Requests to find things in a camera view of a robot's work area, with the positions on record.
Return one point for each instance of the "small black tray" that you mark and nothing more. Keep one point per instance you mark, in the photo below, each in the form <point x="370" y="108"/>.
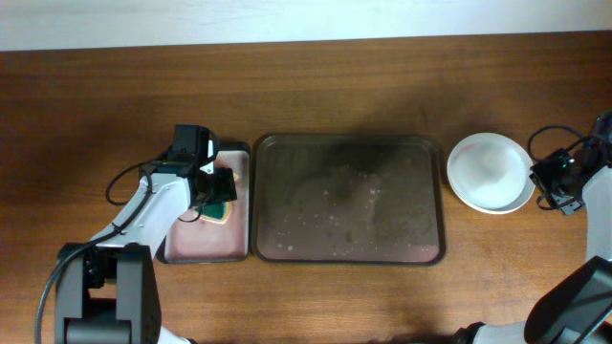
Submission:
<point x="194" y="241"/>

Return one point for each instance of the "pale grey plate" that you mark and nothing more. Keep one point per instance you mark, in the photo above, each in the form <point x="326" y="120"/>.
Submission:
<point x="488" y="168"/>

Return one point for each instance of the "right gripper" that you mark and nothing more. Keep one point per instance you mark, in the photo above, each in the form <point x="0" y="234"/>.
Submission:
<point x="538" y="171"/>

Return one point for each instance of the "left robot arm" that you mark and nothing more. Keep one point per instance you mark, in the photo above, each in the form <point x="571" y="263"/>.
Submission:
<point x="105" y="289"/>

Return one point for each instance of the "large brown serving tray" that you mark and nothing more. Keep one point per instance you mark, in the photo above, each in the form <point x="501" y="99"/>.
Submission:
<point x="348" y="199"/>

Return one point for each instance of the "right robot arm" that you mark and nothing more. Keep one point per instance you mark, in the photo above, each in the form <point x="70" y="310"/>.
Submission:
<point x="577" y="309"/>

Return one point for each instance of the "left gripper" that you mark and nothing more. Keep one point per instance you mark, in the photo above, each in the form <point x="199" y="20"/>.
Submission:
<point x="225" y="191"/>

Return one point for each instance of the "white plate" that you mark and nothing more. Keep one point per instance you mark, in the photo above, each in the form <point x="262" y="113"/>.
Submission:
<point x="524" y="197"/>

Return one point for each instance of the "green yellow sponge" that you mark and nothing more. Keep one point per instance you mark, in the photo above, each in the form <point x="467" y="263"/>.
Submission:
<point x="215" y="213"/>

